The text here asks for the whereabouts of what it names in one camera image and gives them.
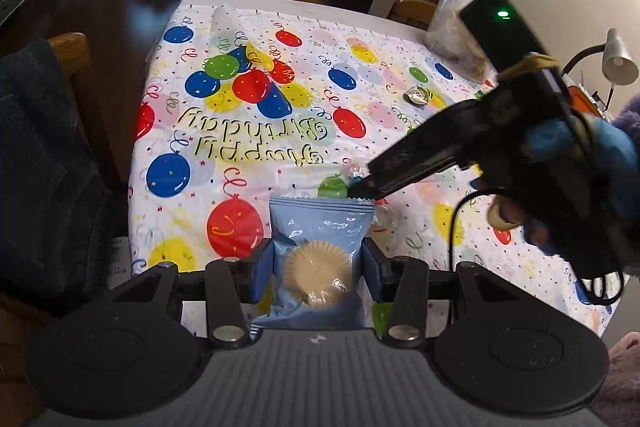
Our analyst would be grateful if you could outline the person's right hand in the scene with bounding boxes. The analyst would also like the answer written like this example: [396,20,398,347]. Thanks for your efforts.
[487,116,634,257]

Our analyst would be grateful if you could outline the blue pastry snack packet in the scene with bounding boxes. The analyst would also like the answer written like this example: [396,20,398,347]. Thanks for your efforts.
[252,196,376,330]

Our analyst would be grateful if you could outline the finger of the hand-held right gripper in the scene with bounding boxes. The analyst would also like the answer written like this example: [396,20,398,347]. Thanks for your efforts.
[349,147,478,202]
[367,99,493,180]

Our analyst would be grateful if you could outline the grey desk lamp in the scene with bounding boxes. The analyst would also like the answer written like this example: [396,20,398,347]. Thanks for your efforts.
[560,28,640,112]

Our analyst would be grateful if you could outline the clear plastic bag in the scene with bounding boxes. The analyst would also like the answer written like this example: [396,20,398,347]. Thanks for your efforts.
[424,0,501,82]

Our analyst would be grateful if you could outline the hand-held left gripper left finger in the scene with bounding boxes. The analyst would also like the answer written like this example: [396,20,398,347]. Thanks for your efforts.
[112,239,276,350]

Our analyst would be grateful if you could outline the black cable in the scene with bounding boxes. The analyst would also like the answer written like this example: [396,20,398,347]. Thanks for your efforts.
[448,189,627,307]

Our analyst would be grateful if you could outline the balloon print tablecloth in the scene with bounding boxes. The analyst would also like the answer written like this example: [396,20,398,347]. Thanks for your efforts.
[127,0,621,338]

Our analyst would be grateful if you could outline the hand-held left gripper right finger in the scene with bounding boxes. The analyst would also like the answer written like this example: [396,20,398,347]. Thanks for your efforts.
[361,238,523,348]

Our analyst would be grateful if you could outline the pink fuzzy clothing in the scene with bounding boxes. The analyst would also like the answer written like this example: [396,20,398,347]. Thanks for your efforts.
[592,332,640,427]

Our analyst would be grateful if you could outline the small colourful wrapped candy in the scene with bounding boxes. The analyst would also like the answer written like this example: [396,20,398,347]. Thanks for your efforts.
[404,86,433,105]

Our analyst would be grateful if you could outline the dark jacket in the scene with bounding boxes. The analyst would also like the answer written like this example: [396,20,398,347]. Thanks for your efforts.
[0,38,132,313]

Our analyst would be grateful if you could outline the clear candy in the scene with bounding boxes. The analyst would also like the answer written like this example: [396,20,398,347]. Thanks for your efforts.
[342,159,368,182]

